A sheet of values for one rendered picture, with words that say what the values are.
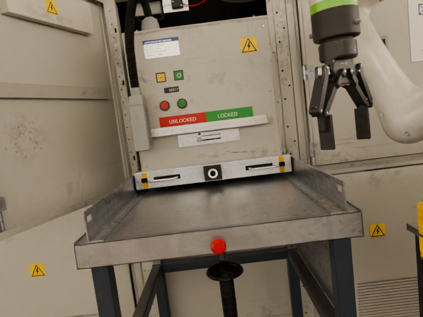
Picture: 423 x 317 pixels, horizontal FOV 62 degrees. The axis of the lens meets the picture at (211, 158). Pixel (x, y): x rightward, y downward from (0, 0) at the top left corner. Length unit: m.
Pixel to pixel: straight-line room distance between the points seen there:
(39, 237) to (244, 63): 1.06
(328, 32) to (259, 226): 0.42
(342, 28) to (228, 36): 0.55
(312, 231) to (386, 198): 0.82
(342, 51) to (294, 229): 0.37
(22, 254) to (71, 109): 0.69
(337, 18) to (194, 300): 1.22
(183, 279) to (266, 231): 0.83
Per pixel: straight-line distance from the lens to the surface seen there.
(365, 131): 0.85
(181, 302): 1.61
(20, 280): 1.73
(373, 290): 1.71
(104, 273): 0.86
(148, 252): 0.80
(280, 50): 1.46
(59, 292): 1.69
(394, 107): 1.04
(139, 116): 1.12
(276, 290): 1.60
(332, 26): 0.77
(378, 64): 1.10
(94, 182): 1.33
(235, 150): 1.22
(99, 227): 0.89
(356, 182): 1.53
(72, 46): 1.35
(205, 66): 1.23
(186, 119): 1.21
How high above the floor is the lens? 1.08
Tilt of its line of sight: 6 degrees down
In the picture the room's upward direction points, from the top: 7 degrees counter-clockwise
